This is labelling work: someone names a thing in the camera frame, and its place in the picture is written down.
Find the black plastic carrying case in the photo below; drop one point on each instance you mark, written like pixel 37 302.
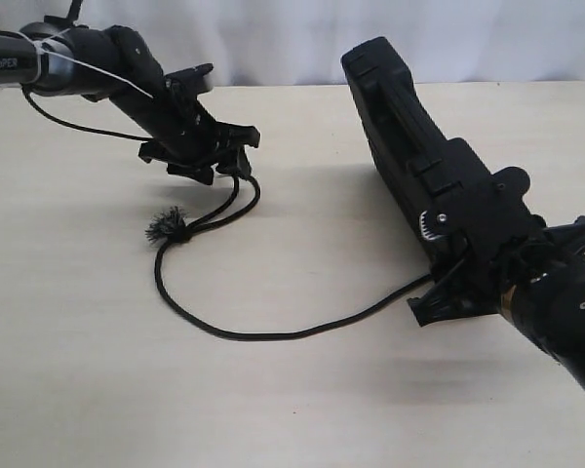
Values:
pixel 420 165

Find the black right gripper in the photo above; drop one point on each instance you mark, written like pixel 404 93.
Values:
pixel 466 283

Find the white zip tie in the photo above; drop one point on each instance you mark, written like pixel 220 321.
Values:
pixel 93 63

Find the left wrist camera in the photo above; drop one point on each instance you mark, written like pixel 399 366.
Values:
pixel 193 81

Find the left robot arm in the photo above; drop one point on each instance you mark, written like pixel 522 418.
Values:
pixel 18 66

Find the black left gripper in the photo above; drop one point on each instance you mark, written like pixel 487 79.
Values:
pixel 186 137

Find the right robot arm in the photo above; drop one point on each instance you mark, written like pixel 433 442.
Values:
pixel 547 304

